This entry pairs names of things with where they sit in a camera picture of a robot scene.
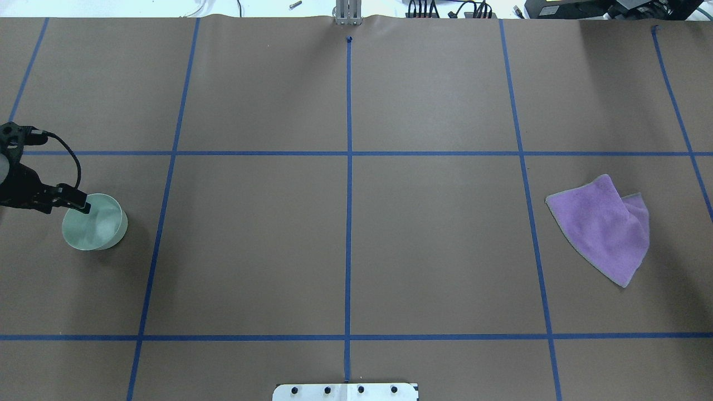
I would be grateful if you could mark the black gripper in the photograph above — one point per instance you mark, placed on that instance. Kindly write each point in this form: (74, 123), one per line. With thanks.
(21, 188)

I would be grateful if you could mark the aluminium frame post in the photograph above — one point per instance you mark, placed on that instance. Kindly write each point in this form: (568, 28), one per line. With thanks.
(348, 12)

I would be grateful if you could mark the black equipment on bench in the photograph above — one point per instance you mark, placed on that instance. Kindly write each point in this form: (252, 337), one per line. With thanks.
(622, 10)

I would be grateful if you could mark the black power strip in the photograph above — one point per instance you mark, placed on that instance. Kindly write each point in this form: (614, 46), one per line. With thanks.
(449, 9)

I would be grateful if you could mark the purple microfiber cloth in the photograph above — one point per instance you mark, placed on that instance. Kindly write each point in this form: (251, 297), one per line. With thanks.
(611, 232)

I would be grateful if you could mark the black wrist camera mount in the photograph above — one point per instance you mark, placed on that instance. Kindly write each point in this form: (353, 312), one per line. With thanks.
(14, 139)

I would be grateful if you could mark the green plastic bowl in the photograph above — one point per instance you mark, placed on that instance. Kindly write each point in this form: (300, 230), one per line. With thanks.
(104, 226)

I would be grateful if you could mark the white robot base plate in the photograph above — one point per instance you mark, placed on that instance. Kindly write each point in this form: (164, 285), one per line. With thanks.
(347, 391)

